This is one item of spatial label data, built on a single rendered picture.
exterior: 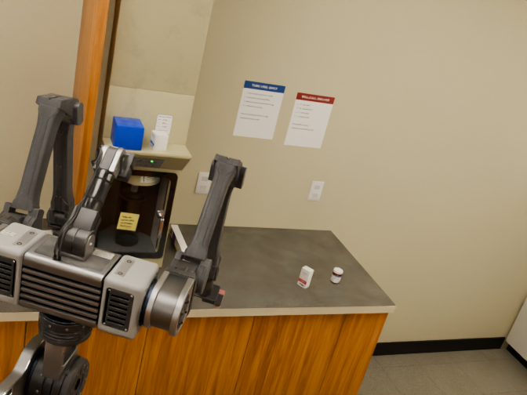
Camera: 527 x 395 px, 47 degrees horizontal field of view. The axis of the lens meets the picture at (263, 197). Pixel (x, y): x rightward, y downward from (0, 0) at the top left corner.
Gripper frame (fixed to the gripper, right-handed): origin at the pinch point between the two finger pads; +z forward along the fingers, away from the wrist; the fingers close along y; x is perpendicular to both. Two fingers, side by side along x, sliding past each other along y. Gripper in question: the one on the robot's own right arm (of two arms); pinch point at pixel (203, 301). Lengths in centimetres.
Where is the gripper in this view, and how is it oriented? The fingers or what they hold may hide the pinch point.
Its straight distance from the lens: 228.4
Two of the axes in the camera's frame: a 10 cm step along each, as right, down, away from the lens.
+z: -1.3, 6.0, 7.9
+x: -2.5, 7.6, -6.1
